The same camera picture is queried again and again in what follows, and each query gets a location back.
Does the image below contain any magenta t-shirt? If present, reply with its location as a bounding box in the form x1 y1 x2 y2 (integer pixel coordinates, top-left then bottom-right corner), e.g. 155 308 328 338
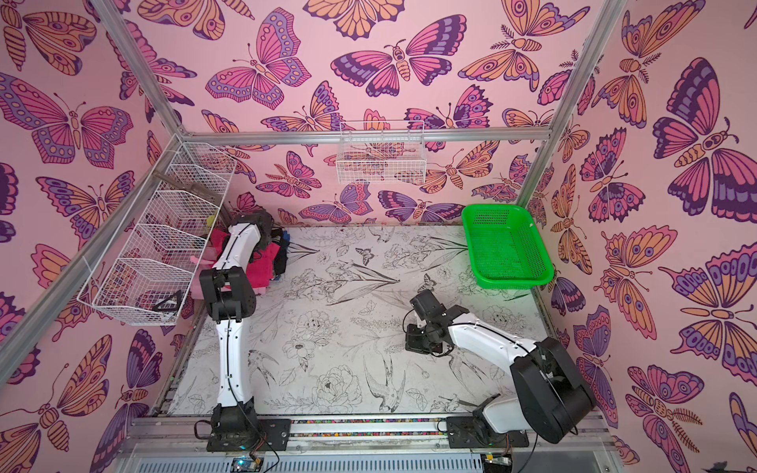
210 229 280 294

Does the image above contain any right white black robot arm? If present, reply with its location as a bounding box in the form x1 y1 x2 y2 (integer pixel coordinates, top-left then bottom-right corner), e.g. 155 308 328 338
405 290 597 447

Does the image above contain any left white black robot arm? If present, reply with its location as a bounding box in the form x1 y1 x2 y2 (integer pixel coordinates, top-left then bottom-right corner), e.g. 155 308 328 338
199 210 273 453

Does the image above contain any folded light pink t-shirt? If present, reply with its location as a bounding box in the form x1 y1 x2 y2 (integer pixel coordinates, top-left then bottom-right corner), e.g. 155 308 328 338
189 248 269 301

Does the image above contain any green plastic basket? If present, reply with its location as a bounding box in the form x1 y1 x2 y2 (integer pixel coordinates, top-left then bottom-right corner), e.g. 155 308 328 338
461 204 555 290

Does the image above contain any black triangle object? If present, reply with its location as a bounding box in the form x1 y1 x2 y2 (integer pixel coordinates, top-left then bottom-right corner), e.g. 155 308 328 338
151 291 185 313

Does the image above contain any right green circuit board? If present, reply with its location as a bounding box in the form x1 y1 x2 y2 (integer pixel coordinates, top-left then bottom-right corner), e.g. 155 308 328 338
481 454 513 473

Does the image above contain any green circuit board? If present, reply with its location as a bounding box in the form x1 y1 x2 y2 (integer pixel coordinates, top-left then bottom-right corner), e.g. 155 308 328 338
481 454 513 473
230 456 262 473

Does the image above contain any left green circuit board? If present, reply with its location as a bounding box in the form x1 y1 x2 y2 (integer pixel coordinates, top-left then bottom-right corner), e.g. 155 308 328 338
230 456 262 473

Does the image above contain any long white wire basket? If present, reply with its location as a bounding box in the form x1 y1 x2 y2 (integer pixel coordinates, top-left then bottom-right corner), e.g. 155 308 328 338
76 143 238 326

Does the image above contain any small white wire basket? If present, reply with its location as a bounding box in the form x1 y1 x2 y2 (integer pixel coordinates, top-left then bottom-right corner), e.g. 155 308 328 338
333 119 428 185

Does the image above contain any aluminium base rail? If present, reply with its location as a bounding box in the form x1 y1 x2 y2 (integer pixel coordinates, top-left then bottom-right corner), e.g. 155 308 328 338
111 413 624 472

